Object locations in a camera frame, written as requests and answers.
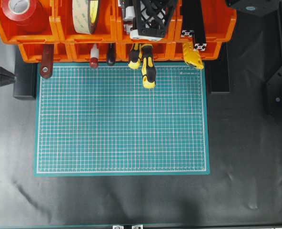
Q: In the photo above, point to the brown handled tool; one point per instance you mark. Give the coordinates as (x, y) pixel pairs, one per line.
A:
(46, 68)

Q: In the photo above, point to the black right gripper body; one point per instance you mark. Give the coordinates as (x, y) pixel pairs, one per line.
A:
(151, 19)

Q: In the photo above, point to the orange container rack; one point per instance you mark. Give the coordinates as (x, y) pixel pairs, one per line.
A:
(70, 46)

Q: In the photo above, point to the red tape roll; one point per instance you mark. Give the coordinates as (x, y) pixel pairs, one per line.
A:
(24, 12)

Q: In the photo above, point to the dark handled tool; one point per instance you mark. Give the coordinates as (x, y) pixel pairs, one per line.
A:
(111, 55)

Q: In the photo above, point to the yellow black screwdriver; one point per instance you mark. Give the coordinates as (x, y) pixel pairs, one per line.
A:
(148, 69)
(135, 56)

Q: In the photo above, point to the green cutting mat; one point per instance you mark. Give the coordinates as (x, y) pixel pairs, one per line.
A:
(103, 122)

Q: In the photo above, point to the black aluminium extrusion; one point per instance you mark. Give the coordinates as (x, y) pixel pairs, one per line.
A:
(193, 23)

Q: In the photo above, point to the double-sided tape roll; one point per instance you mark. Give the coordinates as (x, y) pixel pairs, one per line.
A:
(85, 14)

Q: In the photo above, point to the yellow utility knife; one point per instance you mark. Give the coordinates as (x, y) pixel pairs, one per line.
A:
(191, 56)

